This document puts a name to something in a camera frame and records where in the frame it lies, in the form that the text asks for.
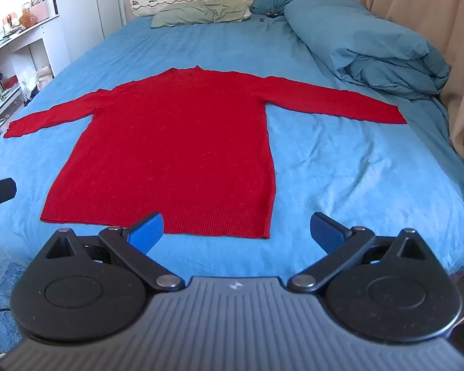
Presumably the blue fluffy rug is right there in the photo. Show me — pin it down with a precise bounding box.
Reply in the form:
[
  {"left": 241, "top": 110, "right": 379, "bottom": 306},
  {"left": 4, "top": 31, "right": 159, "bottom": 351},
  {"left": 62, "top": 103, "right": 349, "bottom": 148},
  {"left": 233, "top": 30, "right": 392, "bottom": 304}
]
[{"left": 0, "top": 258, "right": 26, "bottom": 356}]

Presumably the red knit sweater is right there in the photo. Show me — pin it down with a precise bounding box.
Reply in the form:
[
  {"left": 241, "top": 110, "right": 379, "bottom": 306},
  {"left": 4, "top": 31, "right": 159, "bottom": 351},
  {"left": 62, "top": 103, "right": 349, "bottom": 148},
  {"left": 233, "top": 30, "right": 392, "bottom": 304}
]
[{"left": 4, "top": 66, "right": 407, "bottom": 239}]

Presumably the green pillow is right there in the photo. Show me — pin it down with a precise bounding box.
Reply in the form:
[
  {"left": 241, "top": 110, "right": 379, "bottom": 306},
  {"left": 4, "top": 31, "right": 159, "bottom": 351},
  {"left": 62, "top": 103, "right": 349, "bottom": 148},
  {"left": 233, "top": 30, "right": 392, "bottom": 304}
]
[{"left": 151, "top": 0, "right": 252, "bottom": 29}]

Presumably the white shelf unit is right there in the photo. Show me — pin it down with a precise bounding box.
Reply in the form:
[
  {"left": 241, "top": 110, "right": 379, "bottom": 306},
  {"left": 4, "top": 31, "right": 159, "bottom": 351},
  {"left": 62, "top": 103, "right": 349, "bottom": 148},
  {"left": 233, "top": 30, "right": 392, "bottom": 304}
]
[{"left": 0, "top": 12, "right": 72, "bottom": 145}]

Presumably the pink basket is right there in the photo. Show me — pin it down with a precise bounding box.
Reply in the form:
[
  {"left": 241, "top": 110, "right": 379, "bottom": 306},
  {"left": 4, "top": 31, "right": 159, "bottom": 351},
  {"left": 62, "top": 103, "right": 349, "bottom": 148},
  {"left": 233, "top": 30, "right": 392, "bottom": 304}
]
[{"left": 28, "top": 0, "right": 49, "bottom": 21}]

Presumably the blue duvet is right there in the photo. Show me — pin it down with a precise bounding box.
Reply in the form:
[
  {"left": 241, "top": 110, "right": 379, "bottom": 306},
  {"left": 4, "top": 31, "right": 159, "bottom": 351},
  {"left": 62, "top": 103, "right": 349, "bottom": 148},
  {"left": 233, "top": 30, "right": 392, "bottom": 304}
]
[{"left": 284, "top": 0, "right": 451, "bottom": 101}]

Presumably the beige curtain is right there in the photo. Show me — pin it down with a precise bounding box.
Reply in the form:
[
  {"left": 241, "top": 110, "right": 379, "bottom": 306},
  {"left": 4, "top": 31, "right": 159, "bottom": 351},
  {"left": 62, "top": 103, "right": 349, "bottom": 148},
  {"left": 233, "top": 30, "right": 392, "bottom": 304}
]
[{"left": 355, "top": 0, "right": 464, "bottom": 188}]

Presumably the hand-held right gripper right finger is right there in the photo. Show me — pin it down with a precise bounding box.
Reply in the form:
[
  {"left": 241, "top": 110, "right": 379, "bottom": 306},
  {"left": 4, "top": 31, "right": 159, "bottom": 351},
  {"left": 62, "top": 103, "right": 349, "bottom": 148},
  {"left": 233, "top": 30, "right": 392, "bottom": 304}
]
[{"left": 287, "top": 212, "right": 427, "bottom": 293}]

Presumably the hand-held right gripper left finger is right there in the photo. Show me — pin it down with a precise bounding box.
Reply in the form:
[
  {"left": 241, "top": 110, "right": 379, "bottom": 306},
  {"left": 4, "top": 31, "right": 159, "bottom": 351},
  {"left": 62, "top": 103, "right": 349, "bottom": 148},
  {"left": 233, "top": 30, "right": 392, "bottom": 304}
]
[{"left": 44, "top": 212, "right": 185, "bottom": 292}]

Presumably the white wardrobe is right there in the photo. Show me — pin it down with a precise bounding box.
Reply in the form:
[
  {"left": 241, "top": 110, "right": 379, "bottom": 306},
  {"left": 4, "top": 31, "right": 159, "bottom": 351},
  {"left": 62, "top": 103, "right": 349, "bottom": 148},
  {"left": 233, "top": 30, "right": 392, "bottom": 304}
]
[{"left": 48, "top": 0, "right": 134, "bottom": 63}]

